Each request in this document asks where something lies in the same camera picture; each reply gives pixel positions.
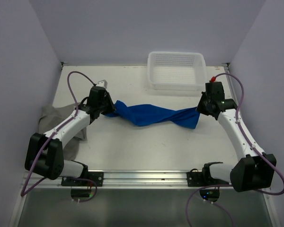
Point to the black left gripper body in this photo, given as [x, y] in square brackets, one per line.
[106, 106]

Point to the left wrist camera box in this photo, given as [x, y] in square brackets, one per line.
[102, 83]

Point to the blue microfiber towel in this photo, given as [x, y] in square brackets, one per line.
[147, 114]

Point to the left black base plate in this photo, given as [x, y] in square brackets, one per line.
[90, 178]

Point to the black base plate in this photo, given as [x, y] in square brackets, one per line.
[195, 178]
[90, 178]

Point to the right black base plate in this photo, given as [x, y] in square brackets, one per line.
[195, 178]

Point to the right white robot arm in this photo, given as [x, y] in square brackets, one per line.
[251, 171]

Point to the aluminium mounting rail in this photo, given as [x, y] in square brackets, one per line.
[135, 179]

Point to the white perforated plastic basket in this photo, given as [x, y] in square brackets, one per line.
[179, 71]

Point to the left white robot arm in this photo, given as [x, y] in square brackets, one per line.
[45, 151]

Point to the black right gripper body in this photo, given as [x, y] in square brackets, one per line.
[202, 106]

